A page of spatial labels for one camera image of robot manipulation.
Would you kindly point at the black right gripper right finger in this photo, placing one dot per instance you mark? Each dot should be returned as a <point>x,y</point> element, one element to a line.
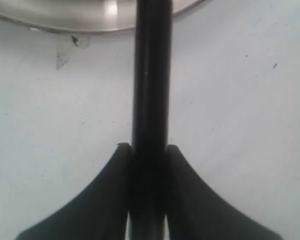
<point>195,212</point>

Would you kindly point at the black knife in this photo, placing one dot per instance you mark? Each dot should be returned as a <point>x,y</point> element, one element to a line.
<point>152,67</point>

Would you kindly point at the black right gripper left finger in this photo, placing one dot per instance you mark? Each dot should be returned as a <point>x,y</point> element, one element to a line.
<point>99,212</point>

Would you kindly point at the round stainless steel plate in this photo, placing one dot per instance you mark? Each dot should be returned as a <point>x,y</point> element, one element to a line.
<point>91,16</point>

